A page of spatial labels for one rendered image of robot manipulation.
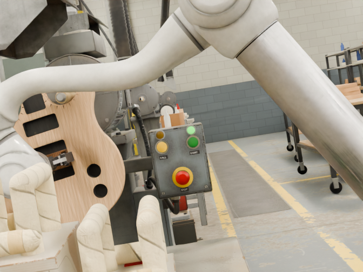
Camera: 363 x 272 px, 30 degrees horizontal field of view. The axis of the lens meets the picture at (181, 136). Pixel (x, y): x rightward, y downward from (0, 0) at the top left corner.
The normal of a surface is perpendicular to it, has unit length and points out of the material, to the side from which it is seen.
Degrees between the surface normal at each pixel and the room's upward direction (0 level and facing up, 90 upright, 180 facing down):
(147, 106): 97
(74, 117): 88
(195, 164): 90
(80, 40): 90
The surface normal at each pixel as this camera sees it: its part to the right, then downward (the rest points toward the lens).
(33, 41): 0.00, 0.05
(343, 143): -0.23, 0.18
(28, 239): 0.22, -0.18
